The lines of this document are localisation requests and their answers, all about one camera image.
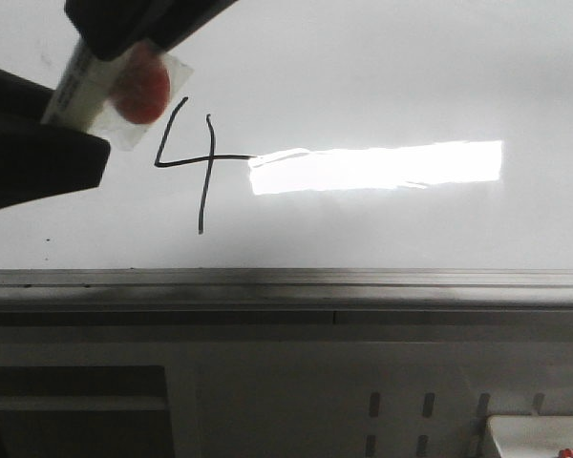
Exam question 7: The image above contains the white whiteboard with aluminium frame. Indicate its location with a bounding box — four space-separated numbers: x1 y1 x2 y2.
0 1 573 316

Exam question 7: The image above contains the white whiteboard marker with red magnet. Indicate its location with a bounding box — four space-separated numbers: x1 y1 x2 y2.
41 39 193 151

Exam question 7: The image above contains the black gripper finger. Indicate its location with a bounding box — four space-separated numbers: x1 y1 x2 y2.
0 69 111 210
64 0 235 61

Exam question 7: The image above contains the white marker tray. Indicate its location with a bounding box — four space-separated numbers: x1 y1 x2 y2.
481 415 573 457

